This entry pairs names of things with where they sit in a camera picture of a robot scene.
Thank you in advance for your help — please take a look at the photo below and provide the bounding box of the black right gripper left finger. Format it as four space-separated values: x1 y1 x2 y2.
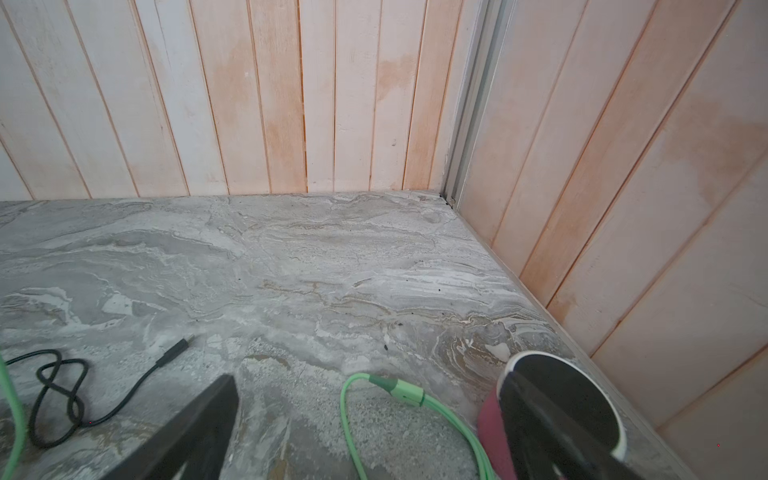
104 374 239 479

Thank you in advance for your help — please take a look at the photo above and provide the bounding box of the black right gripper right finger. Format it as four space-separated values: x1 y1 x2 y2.
499 372 639 479

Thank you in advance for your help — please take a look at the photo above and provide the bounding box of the pink cylinder speaker black top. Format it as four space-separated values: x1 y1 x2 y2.
477 350 628 479

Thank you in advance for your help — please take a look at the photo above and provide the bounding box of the black USB cable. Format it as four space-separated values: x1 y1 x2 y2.
4 337 191 450

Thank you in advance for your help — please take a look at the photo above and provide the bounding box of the light green USB cable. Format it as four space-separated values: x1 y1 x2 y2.
340 372 497 480

